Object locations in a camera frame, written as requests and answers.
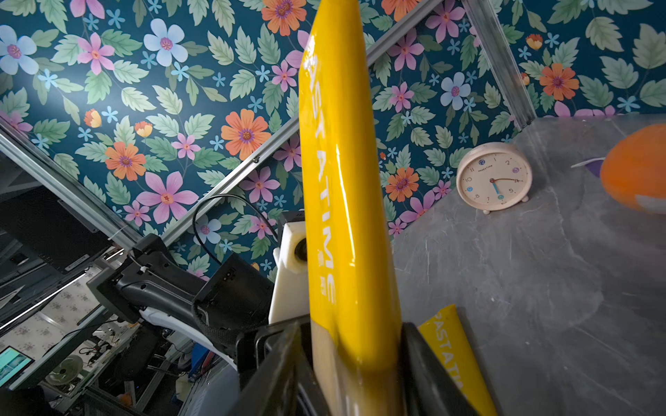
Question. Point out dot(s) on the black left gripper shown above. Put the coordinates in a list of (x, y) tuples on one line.
[(254, 345)]

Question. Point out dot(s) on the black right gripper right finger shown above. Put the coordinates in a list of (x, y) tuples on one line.
[(428, 387)]

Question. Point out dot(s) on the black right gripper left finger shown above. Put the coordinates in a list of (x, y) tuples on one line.
[(285, 383)]

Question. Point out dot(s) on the yellow Pastatime bag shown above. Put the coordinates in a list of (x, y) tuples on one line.
[(447, 338), (355, 313)]

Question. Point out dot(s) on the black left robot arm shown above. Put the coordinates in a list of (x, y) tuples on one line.
[(226, 314)]

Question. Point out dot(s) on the round pink alarm clock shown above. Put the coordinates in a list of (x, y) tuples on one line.
[(494, 177)]

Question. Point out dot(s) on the orange plush whale toy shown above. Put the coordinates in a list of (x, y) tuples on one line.
[(633, 172)]

